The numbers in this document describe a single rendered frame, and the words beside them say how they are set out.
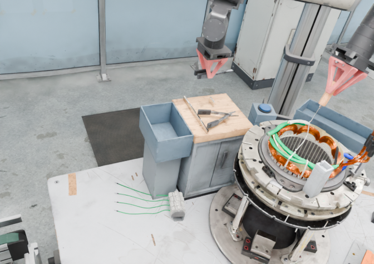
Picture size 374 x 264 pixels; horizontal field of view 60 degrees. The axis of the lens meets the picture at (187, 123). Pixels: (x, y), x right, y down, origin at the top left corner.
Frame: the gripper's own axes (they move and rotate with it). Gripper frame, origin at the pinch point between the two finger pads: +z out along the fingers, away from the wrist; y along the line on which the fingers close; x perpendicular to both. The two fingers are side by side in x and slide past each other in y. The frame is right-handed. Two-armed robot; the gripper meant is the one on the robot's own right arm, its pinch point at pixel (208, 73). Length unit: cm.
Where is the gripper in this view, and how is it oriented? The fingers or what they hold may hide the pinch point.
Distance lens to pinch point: 97.9
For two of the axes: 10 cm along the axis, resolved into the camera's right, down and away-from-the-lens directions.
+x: 9.1, -1.6, 3.8
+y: 3.9, 6.2, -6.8
